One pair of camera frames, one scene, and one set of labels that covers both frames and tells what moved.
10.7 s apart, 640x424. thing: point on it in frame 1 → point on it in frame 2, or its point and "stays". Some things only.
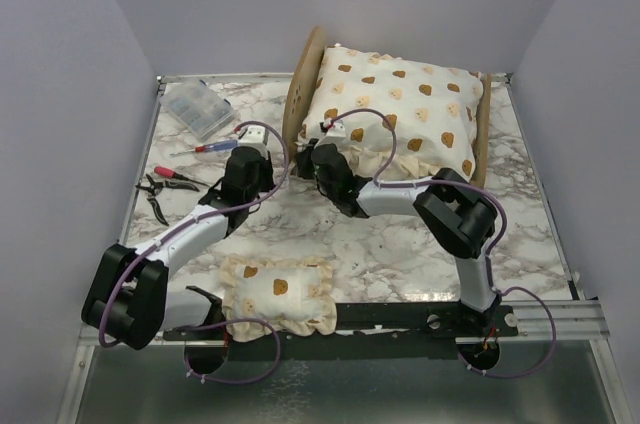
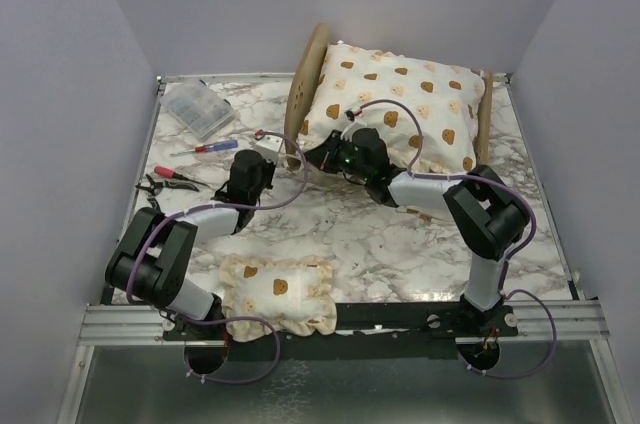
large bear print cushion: x=393 y=119 stays
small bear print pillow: x=293 y=296 stays
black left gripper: x=266 y=164 stays
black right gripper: x=304 y=158 → x=323 y=156
